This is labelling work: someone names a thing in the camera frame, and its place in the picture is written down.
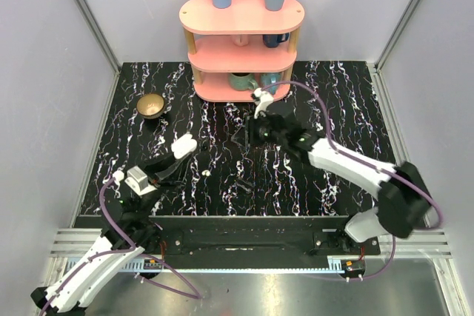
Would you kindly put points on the pink mug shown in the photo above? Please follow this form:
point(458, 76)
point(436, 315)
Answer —
point(240, 40)

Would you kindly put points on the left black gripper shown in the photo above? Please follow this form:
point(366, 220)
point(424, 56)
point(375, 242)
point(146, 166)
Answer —
point(156, 171)

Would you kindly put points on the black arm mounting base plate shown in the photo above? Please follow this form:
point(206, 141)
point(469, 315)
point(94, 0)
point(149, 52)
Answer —
point(180, 235)

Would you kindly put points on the green ceramic mug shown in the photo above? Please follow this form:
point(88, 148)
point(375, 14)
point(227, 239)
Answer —
point(243, 81)

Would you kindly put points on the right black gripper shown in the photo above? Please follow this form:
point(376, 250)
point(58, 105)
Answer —
point(241, 135)

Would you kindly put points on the gold bowl with dark rim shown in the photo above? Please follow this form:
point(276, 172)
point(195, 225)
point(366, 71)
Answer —
point(150, 106)

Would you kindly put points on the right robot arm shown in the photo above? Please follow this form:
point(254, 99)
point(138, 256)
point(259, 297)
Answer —
point(400, 190)

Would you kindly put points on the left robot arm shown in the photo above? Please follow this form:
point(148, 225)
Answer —
point(126, 202)

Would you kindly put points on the white earbuds charging case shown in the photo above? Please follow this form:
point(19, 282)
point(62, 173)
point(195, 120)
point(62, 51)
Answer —
point(183, 146)

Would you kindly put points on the dark blue mug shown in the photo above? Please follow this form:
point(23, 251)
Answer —
point(274, 40)

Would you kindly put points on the pink three-tier wooden shelf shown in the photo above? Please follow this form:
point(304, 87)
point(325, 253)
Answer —
point(213, 55)

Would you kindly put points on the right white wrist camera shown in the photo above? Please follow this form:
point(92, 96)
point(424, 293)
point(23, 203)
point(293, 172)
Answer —
point(262, 99)

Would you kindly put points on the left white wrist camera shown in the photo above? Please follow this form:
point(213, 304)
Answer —
point(136, 179)

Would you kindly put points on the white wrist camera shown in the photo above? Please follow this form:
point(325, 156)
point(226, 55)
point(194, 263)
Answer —
point(136, 179)
point(262, 99)

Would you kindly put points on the small black clip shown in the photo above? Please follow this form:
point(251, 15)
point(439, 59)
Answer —
point(246, 186)

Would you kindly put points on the light blue ceramic mug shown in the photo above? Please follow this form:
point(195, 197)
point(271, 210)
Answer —
point(270, 78)

